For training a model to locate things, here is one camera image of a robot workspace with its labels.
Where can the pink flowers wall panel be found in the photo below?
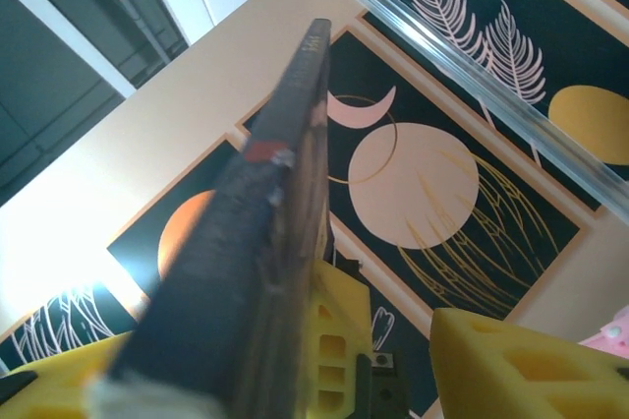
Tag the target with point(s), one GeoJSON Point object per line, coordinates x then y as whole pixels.
{"type": "Point", "coordinates": [388, 325]}

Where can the pink backpack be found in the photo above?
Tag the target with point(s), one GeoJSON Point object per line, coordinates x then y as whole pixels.
{"type": "Point", "coordinates": [609, 335]}

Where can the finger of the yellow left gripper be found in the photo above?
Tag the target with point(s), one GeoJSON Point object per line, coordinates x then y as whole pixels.
{"type": "Point", "coordinates": [354, 325]}

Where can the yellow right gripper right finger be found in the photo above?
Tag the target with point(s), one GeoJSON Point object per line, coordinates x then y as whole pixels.
{"type": "Point", "coordinates": [472, 389]}

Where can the dark blue book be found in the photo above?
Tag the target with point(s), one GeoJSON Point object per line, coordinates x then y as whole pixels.
{"type": "Point", "coordinates": [236, 266]}

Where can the beige circle gold lines panel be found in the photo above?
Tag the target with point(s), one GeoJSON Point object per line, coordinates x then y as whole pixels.
{"type": "Point", "coordinates": [413, 183]}

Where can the aluminium frame post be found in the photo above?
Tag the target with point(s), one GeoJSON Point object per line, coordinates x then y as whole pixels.
{"type": "Point", "coordinates": [467, 65]}

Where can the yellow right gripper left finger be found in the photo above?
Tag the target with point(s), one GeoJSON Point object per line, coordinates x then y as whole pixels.
{"type": "Point", "coordinates": [49, 399]}

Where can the gold circle leaves wall panel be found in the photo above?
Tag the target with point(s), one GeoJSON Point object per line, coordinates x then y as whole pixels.
{"type": "Point", "coordinates": [187, 242]}

